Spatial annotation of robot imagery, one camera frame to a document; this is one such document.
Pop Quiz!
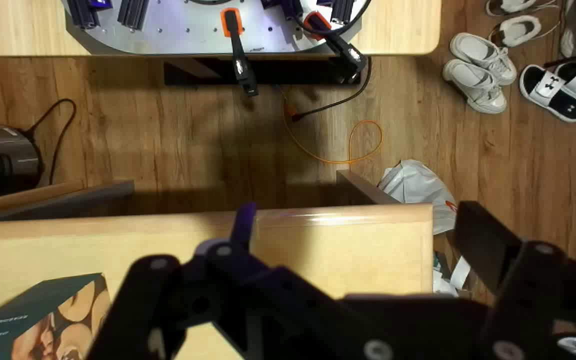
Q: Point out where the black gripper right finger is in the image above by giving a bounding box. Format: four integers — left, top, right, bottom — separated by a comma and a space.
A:
453, 198, 523, 296

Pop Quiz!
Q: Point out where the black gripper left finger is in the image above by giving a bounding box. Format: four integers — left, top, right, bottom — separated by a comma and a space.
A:
227, 202, 260, 258

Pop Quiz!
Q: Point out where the white plastic bag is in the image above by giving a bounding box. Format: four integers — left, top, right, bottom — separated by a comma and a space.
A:
373, 158, 460, 237

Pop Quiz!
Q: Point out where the teal printed paper bag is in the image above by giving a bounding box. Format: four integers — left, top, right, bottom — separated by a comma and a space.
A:
0, 271, 111, 360

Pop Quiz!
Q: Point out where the white sneaker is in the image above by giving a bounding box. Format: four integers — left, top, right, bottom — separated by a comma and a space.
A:
448, 31, 520, 89
442, 58, 507, 117

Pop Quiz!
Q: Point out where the orange black clamp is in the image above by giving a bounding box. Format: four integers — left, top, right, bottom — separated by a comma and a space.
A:
300, 9, 369, 86
220, 6, 260, 101

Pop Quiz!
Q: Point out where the white slip-on shoe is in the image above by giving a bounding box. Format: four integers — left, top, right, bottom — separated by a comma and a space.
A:
490, 15, 543, 48
486, 0, 540, 17

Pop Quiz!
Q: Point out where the black aluminium profile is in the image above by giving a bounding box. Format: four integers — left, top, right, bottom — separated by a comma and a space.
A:
66, 0, 104, 31
116, 0, 151, 33

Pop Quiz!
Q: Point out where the black cylindrical appliance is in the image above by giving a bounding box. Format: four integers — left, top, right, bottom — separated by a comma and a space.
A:
0, 118, 43, 202

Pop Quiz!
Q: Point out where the thin orange cable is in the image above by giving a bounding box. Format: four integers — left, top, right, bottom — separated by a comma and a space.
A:
283, 99, 383, 168

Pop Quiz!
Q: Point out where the black floor cable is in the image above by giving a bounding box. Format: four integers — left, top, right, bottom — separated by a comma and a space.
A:
288, 56, 373, 125

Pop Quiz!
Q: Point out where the black appliance cord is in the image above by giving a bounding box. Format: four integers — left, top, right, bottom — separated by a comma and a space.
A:
24, 96, 77, 188

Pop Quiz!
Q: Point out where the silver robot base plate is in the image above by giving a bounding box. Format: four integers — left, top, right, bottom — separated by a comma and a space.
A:
63, 0, 369, 61

